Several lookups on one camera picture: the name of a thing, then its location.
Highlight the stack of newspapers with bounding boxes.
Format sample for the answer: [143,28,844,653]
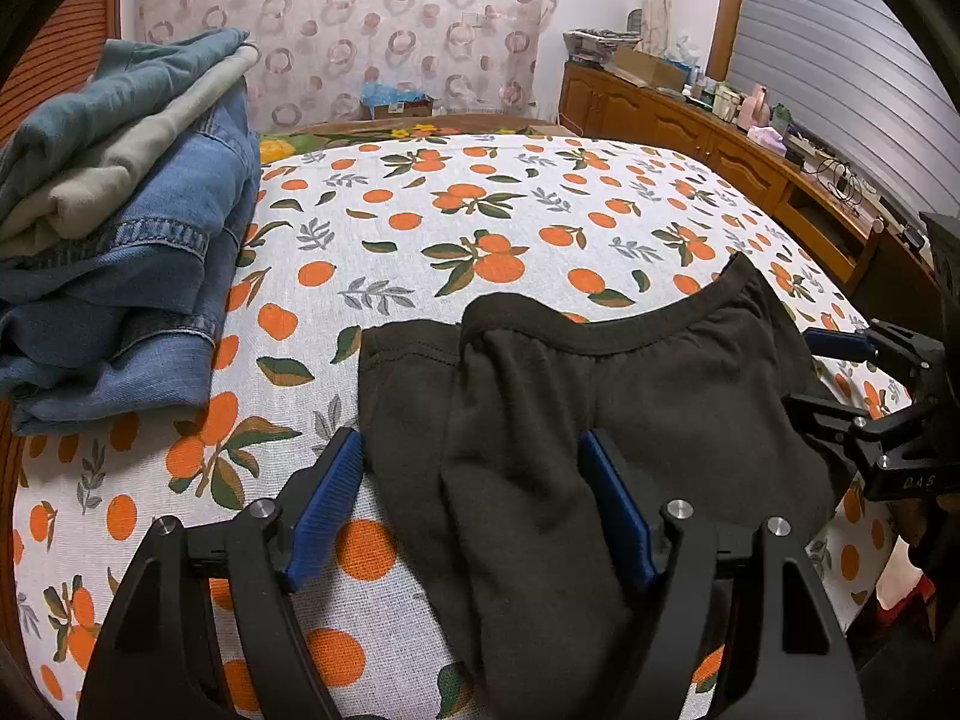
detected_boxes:
[564,28,644,65]

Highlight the peach floral blanket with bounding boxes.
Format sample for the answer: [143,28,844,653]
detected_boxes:
[259,124,541,166]

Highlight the wooden louvered wardrobe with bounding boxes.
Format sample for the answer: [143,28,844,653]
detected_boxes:
[0,0,136,147]

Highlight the dark brown shorts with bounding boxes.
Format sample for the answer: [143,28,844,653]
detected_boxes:
[358,251,856,720]

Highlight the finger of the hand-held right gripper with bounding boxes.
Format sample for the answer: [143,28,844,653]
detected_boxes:
[806,322,944,391]
[784,390,932,460]

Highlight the wooden sideboard cabinet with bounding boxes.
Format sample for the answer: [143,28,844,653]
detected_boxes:
[559,60,938,305]

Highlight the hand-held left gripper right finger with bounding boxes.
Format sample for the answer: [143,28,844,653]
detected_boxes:
[577,427,867,720]

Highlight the beige lace curtain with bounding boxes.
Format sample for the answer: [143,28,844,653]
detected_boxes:
[637,0,681,61]

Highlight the orange print white bedsheet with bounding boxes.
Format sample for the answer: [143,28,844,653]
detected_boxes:
[11,131,938,720]

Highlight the grey window blind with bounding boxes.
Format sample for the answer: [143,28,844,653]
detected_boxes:
[731,0,960,226]

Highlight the blue folded denim jeans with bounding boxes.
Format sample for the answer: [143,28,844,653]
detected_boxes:
[0,82,261,361]

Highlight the box with blue bag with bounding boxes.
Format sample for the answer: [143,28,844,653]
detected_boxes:
[360,82,437,121]

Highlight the grey-green folded pants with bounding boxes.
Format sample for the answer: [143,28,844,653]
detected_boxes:
[0,45,261,257]

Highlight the wooden bed headboard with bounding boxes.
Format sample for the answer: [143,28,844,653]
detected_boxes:
[300,114,575,137]

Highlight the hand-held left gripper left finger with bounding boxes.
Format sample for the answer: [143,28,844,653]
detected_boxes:
[77,426,366,720]

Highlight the circle pattern sheer curtain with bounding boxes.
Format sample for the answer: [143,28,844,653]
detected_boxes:
[131,0,569,128]

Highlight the pink bottle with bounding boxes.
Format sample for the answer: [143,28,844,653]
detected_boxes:
[741,86,775,128]

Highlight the wooden window frame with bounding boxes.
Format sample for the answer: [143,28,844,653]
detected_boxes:
[709,0,752,83]

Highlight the cardboard box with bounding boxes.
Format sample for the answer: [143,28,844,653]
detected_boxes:
[611,45,689,92]

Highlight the dark blue folded jeans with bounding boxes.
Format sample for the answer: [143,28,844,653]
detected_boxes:
[0,270,226,436]

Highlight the teal folded denim pants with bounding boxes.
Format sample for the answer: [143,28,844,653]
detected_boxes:
[0,28,250,230]

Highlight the black cable coil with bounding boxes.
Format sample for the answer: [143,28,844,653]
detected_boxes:
[814,157,865,205]

